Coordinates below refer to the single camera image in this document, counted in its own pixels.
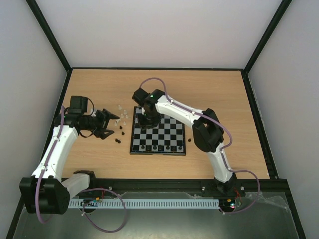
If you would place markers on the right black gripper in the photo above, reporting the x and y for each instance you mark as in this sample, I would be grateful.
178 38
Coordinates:
149 121

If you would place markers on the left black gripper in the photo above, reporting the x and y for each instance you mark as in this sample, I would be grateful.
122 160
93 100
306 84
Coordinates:
105 119

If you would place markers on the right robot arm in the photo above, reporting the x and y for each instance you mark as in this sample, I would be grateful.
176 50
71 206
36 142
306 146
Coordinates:
206 128

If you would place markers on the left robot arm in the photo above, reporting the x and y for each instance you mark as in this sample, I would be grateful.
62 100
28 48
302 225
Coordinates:
44 192

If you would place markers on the black and silver chessboard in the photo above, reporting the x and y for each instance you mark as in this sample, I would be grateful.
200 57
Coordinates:
169 132

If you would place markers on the black aluminium frame rail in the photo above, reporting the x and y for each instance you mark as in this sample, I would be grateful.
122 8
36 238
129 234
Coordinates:
202 187

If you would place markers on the white slotted cable duct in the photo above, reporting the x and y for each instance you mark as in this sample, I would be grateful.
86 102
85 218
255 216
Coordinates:
145 204

